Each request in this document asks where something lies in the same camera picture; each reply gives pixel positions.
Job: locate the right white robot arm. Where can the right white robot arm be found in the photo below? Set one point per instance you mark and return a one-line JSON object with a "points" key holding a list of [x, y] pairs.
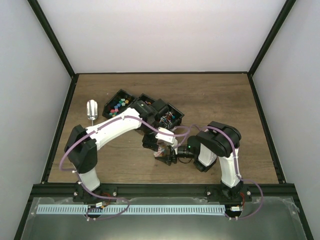
{"points": [[215, 142]]}

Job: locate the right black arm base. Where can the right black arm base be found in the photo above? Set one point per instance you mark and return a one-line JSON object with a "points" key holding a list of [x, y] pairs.
{"points": [[226, 195]]}

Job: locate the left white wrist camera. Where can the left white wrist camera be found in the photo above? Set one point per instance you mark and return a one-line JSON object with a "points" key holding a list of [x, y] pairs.
{"points": [[166, 137]]}

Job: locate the light blue slotted cable duct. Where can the light blue slotted cable duct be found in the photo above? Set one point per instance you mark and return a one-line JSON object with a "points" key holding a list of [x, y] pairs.
{"points": [[72, 209]]}

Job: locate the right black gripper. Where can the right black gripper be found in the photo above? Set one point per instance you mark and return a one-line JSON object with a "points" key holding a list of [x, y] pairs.
{"points": [[167, 160]]}

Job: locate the metal scoop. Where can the metal scoop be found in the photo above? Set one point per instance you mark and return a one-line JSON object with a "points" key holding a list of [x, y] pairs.
{"points": [[92, 110]]}

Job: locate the black bin star candies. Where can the black bin star candies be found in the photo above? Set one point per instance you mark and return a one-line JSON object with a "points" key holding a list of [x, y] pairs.
{"points": [[118, 104]]}

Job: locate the black bin round lollipops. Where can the black bin round lollipops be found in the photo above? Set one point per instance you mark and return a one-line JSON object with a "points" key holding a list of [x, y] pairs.
{"points": [[171, 117]]}

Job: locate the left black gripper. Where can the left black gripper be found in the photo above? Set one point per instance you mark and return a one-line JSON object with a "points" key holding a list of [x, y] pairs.
{"points": [[149, 143]]}

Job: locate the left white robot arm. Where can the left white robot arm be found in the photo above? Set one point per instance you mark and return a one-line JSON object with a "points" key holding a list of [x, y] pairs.
{"points": [[84, 143]]}

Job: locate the black aluminium frame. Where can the black aluminium frame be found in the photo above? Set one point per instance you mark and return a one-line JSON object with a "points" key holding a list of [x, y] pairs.
{"points": [[46, 189]]}

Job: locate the clear glass jar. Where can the clear glass jar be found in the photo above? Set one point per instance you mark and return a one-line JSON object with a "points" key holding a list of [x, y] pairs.
{"points": [[162, 150]]}

